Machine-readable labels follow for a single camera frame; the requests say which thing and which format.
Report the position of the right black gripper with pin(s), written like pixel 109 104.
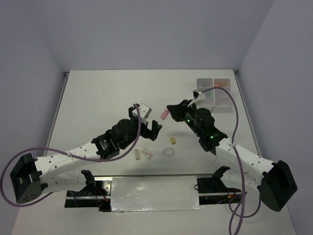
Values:
pixel 177 110

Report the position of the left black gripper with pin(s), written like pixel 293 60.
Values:
pixel 151 133

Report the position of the orange capped clear tube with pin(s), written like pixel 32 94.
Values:
pixel 222 85

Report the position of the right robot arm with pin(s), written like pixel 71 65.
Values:
pixel 272 181

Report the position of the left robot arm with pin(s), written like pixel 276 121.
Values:
pixel 31 177

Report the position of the yellow eraser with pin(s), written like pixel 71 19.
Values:
pixel 173 140

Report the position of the clear tape roll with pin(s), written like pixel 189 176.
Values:
pixel 168 152

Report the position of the left white compartment container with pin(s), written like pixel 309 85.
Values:
pixel 204 84

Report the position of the white compartment container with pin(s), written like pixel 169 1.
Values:
pixel 204 84
pixel 223 103

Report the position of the right white compartment container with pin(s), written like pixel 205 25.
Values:
pixel 223 103

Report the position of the silver foil covered plate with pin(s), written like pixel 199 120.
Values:
pixel 143 194

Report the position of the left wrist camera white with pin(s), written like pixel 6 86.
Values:
pixel 144 111

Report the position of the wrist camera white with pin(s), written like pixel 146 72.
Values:
pixel 198 97
pixel 144 111

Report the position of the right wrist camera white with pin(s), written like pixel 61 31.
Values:
pixel 198 97

